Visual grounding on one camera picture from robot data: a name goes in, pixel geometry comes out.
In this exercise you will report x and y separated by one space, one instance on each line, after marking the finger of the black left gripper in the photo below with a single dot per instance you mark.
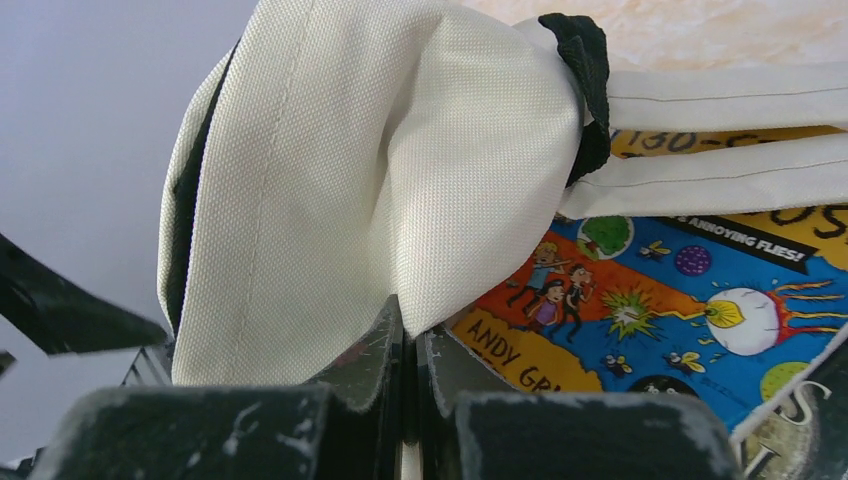
59 317

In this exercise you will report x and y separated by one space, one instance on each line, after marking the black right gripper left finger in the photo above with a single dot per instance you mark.
343 423

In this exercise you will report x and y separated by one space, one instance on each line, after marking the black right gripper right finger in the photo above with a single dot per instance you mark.
473 425

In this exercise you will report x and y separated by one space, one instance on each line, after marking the cream canvas backpack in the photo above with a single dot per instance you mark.
346 151

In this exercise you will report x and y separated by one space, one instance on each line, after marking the black hardcover book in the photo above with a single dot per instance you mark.
805 435

